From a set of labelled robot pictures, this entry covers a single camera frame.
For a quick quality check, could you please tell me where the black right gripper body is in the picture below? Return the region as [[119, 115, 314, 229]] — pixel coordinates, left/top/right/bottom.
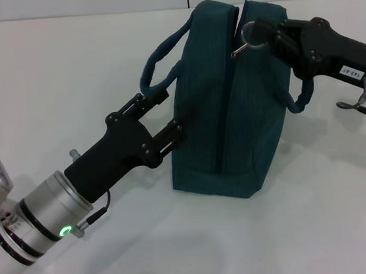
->
[[289, 13, 366, 103]]

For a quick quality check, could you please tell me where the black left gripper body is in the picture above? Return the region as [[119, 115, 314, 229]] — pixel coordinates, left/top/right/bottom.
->
[[58, 108, 159, 206]]

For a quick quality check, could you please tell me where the dark teal fabric lunch bag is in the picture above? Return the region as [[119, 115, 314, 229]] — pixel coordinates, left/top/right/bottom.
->
[[133, 0, 323, 207]]

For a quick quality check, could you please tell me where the grey left arm cable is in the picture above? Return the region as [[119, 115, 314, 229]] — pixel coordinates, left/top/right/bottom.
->
[[67, 190, 115, 239]]

